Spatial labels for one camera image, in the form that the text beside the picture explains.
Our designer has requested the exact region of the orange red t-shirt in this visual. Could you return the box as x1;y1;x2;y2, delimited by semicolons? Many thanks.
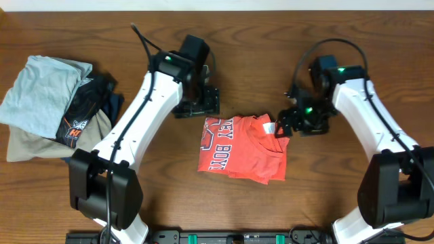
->
197;114;290;184

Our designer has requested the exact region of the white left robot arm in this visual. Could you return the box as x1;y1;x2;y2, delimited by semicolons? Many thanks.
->
65;49;219;243

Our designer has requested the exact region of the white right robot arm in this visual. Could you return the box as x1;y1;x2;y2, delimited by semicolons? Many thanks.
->
276;66;433;243

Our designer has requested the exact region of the navy blue folded garment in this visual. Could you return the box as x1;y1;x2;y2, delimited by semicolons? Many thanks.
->
56;93;124;154

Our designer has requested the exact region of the black shirt with orange print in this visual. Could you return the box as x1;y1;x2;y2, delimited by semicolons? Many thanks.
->
54;73;119;148

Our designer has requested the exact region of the light blue folded shirt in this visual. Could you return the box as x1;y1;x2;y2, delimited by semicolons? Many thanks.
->
1;56;93;139

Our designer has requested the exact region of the beige folded shirt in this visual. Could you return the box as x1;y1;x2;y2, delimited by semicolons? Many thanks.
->
6;110;112;162

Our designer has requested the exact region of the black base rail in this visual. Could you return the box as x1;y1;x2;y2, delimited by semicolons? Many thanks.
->
65;228;406;244

